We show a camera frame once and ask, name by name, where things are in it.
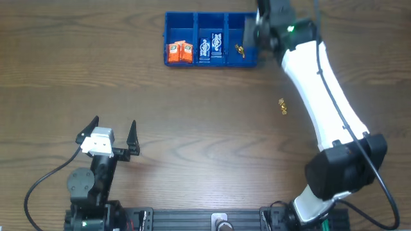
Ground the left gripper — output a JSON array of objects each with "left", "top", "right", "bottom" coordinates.
[{"left": 75, "top": 115, "right": 141, "bottom": 162}]

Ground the blue candy pack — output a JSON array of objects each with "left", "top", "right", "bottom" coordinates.
[
  {"left": 211, "top": 32, "right": 223, "bottom": 58},
  {"left": 199, "top": 38, "right": 211, "bottom": 61}
]

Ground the orange candy box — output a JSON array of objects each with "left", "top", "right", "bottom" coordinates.
[
  {"left": 179, "top": 40, "right": 195, "bottom": 64},
  {"left": 168, "top": 43, "right": 181, "bottom": 64}
]

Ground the blue tray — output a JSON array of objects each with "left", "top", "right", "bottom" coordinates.
[{"left": 163, "top": 12, "right": 259, "bottom": 68}]

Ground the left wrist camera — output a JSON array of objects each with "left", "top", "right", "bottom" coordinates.
[{"left": 80, "top": 126, "right": 116, "bottom": 158}]

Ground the black cable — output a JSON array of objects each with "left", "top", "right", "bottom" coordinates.
[
  {"left": 313, "top": 0, "right": 401, "bottom": 231},
  {"left": 24, "top": 146, "right": 83, "bottom": 231}
]

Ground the mounting rail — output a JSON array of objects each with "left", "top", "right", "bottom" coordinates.
[{"left": 64, "top": 198, "right": 350, "bottom": 231}]

